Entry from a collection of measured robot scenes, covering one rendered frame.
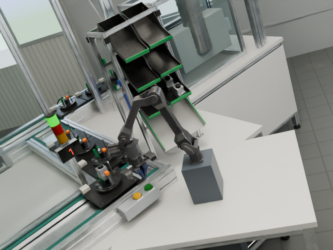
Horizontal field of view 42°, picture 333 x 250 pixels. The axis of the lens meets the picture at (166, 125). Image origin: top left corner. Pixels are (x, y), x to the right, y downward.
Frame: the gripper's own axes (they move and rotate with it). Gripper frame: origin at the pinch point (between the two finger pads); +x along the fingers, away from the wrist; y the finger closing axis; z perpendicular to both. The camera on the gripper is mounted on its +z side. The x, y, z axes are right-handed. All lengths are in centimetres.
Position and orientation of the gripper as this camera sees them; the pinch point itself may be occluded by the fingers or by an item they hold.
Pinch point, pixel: (141, 173)
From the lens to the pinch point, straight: 206.8
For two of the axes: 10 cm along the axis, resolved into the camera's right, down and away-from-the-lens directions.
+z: -5.9, -1.8, 7.9
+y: -7.4, 5.2, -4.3
